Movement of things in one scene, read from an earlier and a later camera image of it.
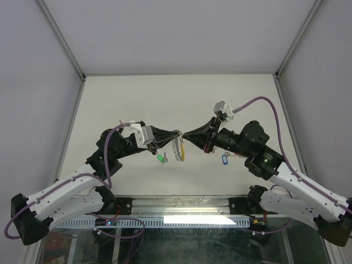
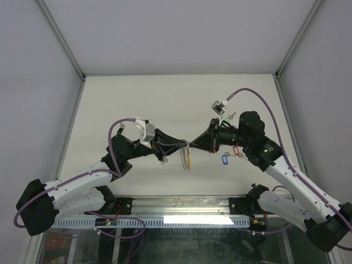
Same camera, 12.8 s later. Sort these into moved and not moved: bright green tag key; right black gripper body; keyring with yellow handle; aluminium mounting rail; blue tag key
Moved: keyring with yellow handle
Not moved: right black gripper body; blue tag key; bright green tag key; aluminium mounting rail
